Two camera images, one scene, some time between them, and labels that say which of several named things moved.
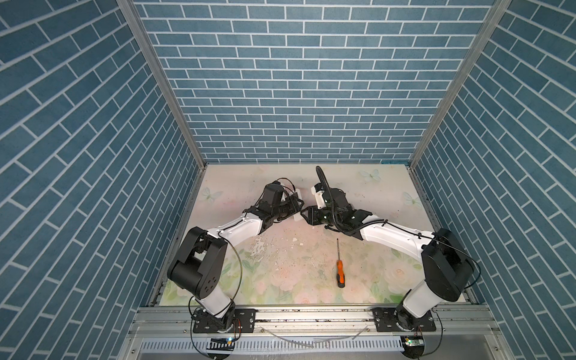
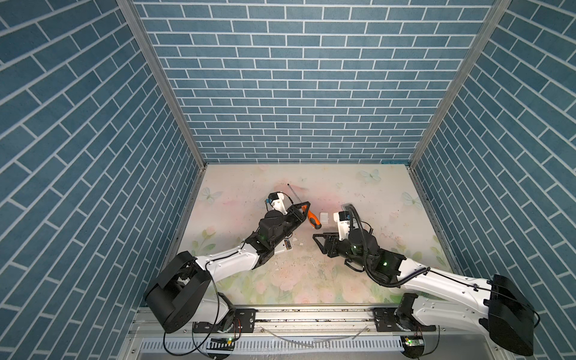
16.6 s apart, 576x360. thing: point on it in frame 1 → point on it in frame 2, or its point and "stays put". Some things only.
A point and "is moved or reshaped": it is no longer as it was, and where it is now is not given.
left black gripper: x=292 y=205 → x=293 y=213
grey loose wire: x=318 y=339 stays put
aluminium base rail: x=316 y=323 stays put
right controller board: x=413 y=346 stays put
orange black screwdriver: x=340 y=277 is moved or reshaped
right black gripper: x=311 y=214 → x=334 y=237
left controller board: x=222 y=343 stays put
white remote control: x=298 y=217 is moved or reshaped
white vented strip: x=274 y=345 stays put
